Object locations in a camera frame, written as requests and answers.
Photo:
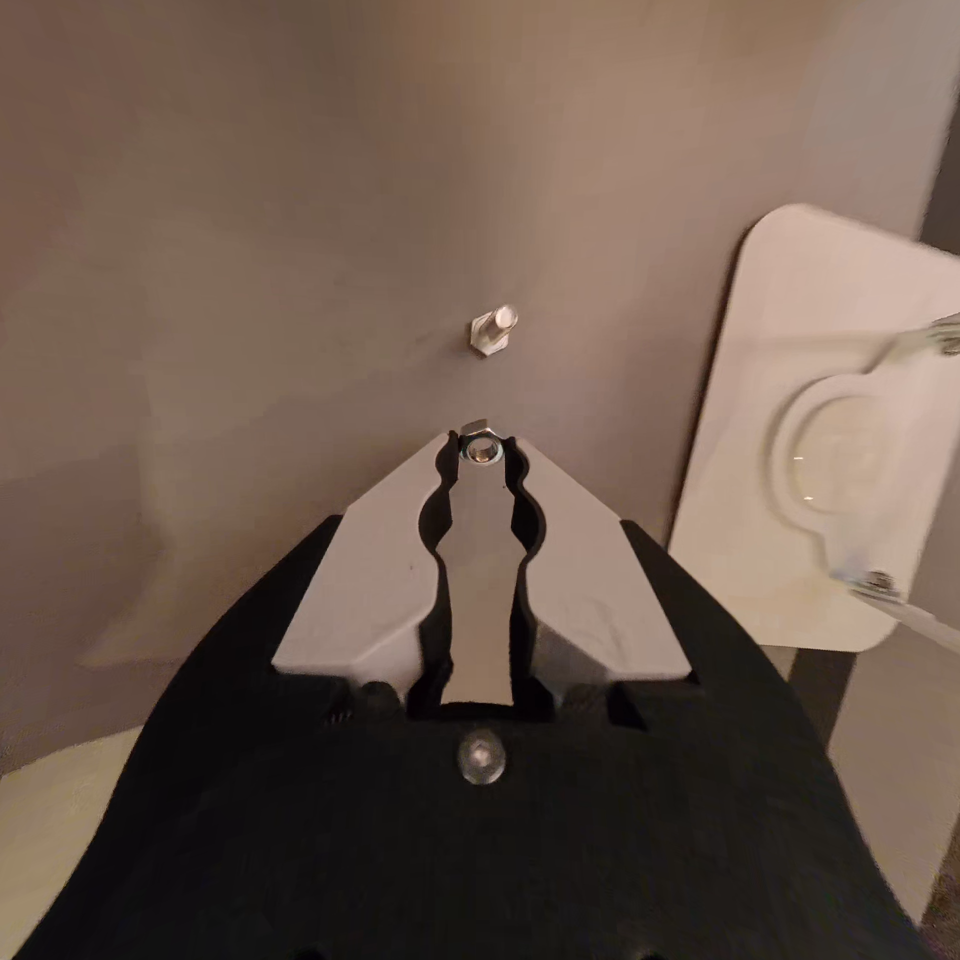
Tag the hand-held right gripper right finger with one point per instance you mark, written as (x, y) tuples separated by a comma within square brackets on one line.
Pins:
[(600, 585)]

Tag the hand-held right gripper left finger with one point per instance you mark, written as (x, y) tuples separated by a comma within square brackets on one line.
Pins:
[(367, 577)]

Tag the silver hex nut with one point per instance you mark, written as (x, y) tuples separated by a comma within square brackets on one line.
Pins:
[(471, 433)]

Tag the silver hex bolt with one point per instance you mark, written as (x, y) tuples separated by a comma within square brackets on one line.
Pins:
[(491, 334)]

